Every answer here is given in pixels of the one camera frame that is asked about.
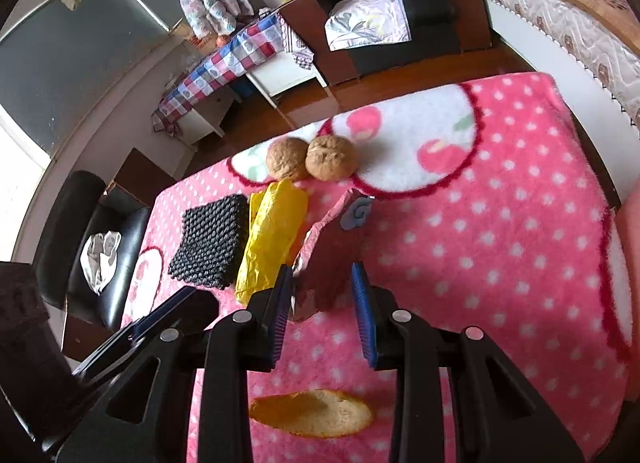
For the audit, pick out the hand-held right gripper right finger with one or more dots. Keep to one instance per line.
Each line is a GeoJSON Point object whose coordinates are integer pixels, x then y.
{"type": "Point", "coordinates": [365, 323]}

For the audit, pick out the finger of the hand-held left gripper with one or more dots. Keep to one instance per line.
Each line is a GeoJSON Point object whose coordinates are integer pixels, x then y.
{"type": "Point", "coordinates": [195, 308]}

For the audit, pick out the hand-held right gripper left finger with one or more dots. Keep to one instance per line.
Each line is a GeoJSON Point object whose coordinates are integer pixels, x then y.
{"type": "Point", "coordinates": [280, 318]}

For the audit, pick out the pink cloud-print wrapper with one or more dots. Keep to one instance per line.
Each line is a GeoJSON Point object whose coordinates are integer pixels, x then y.
{"type": "Point", "coordinates": [330, 253]}

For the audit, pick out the black foam fruit net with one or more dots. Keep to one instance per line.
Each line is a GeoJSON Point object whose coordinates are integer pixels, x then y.
{"type": "Point", "coordinates": [210, 238]}

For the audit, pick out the yellow plastic bag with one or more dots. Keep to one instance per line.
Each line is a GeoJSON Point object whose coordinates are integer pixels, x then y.
{"type": "Point", "coordinates": [272, 238]}

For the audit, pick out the white crumpled cloth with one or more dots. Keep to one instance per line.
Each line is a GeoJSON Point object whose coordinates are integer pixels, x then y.
{"type": "Point", "coordinates": [100, 260]}

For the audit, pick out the large orange peel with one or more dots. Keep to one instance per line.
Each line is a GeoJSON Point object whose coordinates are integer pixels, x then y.
{"type": "Point", "coordinates": [310, 413]}

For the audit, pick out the black leather sofa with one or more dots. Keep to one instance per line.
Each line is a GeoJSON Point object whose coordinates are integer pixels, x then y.
{"type": "Point", "coordinates": [65, 203]}

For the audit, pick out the pink polka dot blanket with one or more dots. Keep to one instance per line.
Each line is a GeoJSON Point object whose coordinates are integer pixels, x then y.
{"type": "Point", "coordinates": [475, 243]}

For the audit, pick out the dark wooden side table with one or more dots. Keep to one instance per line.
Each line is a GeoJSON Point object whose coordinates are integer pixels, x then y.
{"type": "Point", "coordinates": [140, 175]}

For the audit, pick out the brown walnut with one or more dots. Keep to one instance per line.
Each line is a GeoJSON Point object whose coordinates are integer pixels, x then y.
{"type": "Point", "coordinates": [286, 159]}
{"type": "Point", "coordinates": [332, 157]}

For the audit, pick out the checked tablecloth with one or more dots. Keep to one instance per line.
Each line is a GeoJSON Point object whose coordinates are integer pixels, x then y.
{"type": "Point", "coordinates": [225, 68]}

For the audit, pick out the white side table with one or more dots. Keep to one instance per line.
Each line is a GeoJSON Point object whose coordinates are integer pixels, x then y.
{"type": "Point", "coordinates": [280, 75]}

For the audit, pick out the small red fruit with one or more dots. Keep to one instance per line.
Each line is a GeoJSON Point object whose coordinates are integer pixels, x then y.
{"type": "Point", "coordinates": [223, 39]}

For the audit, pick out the beige paper bag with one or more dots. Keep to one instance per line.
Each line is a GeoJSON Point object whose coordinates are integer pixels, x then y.
{"type": "Point", "coordinates": [192, 38]}

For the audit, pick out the white floral pillow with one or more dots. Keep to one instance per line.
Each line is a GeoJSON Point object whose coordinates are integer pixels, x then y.
{"type": "Point", "coordinates": [367, 18]}

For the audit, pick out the black leather armchair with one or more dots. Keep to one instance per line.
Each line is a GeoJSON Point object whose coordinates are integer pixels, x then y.
{"type": "Point", "coordinates": [435, 8]}

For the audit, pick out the white quilted mattress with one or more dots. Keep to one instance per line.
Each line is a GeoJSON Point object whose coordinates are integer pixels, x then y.
{"type": "Point", "coordinates": [560, 28]}

